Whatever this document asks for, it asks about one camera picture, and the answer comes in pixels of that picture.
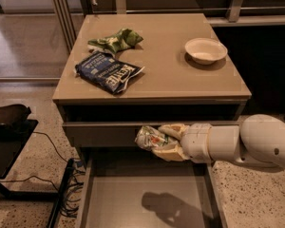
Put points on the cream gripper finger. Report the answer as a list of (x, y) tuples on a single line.
[(170, 153), (175, 130)]

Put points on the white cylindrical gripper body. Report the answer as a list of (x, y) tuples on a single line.
[(197, 142)]

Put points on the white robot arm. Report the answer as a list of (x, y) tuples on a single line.
[(259, 141)]

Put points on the open grey middle drawer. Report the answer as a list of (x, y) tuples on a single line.
[(137, 190)]

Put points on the grey drawer cabinet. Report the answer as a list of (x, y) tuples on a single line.
[(172, 88)]

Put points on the grey top drawer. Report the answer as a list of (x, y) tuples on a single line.
[(99, 134)]

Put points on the white bowl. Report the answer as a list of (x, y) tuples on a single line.
[(205, 51)]

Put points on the blue Kettle chips bag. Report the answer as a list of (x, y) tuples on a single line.
[(110, 74)]

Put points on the black power strip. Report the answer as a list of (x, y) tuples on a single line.
[(60, 195)]

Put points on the green chips bag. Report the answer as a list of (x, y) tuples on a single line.
[(124, 39)]

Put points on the black object on side table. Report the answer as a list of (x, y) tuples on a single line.
[(14, 115)]

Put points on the black side table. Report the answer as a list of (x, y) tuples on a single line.
[(12, 142)]

